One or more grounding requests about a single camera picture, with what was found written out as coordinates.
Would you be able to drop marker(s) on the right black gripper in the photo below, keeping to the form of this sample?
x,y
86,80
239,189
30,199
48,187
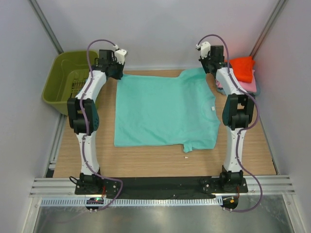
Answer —
x,y
202,60

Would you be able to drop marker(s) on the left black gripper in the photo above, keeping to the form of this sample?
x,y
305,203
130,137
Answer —
x,y
121,67

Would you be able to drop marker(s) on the teal t shirt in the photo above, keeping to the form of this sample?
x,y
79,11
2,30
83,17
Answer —
x,y
161,111

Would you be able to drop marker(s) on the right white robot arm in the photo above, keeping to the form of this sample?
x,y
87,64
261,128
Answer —
x,y
237,115

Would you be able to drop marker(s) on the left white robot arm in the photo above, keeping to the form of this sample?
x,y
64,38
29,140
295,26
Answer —
x,y
84,119

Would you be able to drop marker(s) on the orange folded t shirt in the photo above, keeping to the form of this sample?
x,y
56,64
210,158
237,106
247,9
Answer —
x,y
243,68

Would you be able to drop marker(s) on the grey blue folded t shirt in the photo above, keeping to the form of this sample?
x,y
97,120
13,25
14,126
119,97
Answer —
x,y
223,93

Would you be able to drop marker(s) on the pink folded t shirt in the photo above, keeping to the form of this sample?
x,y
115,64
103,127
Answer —
x,y
249,87

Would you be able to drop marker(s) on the green plastic tub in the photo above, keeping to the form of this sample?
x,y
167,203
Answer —
x,y
66,79

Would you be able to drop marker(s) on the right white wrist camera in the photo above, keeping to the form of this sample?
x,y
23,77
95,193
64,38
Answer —
x,y
204,49

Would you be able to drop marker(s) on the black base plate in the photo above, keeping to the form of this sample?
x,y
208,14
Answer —
x,y
156,185

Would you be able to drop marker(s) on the aluminium front rail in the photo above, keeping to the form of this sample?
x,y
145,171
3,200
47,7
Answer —
x,y
56,187

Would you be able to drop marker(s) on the white slotted cable duct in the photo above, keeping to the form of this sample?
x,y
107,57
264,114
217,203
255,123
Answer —
x,y
97,202

